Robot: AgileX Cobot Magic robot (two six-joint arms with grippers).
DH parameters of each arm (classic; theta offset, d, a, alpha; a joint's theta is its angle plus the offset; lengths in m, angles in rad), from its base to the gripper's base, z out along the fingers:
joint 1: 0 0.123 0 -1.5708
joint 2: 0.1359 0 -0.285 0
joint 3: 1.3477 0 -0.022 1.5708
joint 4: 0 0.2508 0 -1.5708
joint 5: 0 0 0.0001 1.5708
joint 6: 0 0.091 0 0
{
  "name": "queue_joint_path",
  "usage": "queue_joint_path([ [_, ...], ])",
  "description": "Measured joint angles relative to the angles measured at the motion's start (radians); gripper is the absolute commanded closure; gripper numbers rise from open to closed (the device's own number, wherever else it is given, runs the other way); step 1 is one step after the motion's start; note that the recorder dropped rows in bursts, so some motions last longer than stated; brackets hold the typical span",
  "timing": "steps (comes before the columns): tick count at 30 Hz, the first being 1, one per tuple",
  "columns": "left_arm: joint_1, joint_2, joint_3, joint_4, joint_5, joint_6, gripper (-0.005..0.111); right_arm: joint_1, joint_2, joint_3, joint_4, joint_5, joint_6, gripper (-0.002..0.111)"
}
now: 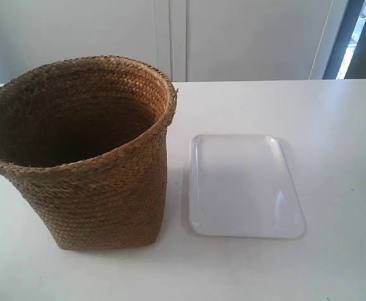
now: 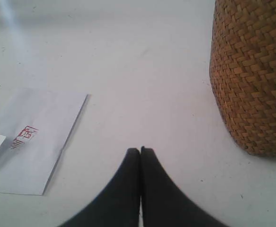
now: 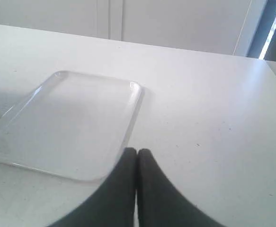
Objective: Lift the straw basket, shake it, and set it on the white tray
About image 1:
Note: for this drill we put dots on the brown woven wicker basket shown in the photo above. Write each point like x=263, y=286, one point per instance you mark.
x=84, y=142

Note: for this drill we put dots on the white rectangular plastic tray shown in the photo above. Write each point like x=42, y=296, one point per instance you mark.
x=241, y=186

